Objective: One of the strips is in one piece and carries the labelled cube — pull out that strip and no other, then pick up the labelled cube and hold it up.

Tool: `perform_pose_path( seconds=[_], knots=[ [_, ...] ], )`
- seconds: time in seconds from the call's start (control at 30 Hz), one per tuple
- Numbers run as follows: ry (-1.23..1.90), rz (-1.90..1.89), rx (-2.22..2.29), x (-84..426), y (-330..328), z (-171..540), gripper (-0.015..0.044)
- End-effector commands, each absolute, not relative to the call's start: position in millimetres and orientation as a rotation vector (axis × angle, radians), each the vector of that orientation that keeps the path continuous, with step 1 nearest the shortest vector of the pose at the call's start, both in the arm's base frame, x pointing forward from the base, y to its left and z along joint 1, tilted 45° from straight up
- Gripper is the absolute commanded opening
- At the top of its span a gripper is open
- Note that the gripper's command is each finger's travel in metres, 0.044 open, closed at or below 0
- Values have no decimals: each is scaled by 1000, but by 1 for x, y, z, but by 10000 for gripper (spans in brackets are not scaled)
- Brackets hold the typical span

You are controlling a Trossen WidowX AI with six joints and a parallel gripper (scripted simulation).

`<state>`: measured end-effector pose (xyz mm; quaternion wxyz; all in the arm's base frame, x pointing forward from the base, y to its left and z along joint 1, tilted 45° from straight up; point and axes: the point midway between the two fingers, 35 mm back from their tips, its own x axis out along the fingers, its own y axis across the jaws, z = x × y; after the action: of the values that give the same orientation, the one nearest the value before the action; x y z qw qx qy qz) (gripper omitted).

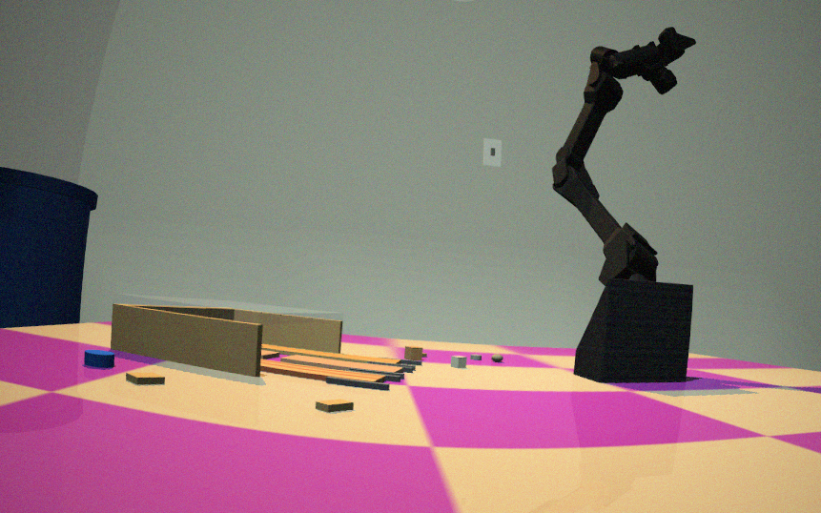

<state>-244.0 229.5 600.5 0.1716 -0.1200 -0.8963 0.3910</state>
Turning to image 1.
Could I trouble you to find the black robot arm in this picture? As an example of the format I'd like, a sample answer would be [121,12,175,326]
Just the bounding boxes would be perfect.
[552,46,677,286]

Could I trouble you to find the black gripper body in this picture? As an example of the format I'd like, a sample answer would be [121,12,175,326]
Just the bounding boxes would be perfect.
[630,27,685,81]

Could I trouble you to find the blue short cylinder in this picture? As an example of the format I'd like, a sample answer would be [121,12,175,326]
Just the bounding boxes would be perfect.
[84,349,114,368]

